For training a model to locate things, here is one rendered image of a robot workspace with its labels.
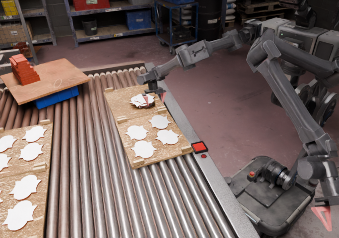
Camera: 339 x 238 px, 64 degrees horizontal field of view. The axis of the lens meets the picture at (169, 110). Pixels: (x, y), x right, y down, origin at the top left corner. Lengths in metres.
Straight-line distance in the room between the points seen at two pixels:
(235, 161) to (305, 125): 1.87
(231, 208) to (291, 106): 0.55
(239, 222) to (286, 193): 1.11
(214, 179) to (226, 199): 0.13
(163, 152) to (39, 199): 0.64
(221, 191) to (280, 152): 1.75
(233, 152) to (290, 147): 0.61
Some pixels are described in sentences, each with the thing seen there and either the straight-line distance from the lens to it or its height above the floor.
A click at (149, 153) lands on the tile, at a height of 0.94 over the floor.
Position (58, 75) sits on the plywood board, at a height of 1.04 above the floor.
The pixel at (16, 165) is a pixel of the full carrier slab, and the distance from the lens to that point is 1.65.
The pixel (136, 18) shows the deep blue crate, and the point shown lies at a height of 0.36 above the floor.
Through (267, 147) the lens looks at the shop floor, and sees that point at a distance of 3.05.
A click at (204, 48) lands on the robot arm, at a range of 1.19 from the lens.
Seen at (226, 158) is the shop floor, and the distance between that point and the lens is 2.83.
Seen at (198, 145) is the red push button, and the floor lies 0.93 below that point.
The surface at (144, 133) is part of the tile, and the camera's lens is 1.61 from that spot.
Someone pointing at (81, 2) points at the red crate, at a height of 0.79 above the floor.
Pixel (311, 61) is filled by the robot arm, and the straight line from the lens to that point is 1.19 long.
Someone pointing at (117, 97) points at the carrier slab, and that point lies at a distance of 1.99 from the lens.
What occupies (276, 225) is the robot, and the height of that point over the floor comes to 0.24.
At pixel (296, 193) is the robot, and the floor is 0.24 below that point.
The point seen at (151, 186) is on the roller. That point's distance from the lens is 1.36.
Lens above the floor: 1.96
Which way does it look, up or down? 35 degrees down
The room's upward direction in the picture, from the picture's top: 1 degrees counter-clockwise
